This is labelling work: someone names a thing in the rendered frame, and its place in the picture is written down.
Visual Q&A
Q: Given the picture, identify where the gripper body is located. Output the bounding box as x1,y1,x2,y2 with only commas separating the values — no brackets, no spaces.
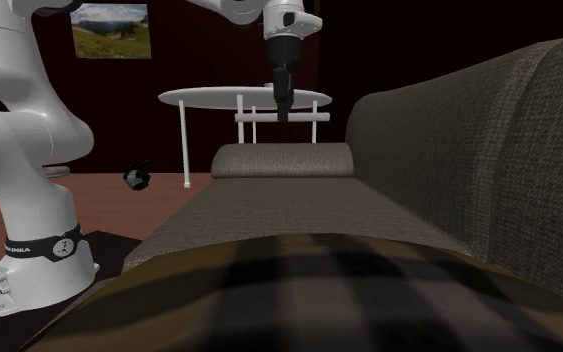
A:
266,34,303,72

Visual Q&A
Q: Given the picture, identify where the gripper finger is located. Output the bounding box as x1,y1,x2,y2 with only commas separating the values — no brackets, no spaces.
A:
272,67,296,124

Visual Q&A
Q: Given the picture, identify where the white oval table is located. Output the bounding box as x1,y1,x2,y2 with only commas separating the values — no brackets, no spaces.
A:
157,86,333,189

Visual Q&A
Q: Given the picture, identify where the brown fabric sofa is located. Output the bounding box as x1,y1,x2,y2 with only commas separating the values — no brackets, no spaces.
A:
121,24,563,313

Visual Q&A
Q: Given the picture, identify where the small black round object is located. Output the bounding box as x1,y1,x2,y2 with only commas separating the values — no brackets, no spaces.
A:
122,159,152,192

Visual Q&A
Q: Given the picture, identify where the brown checked cushion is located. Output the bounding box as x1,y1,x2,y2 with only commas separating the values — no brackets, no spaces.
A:
26,232,563,352

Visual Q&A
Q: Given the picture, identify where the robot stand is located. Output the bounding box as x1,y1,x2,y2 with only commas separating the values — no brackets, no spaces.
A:
0,229,144,352

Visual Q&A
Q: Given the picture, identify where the landscape wall picture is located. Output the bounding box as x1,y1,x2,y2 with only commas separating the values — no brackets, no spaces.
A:
69,3,153,61

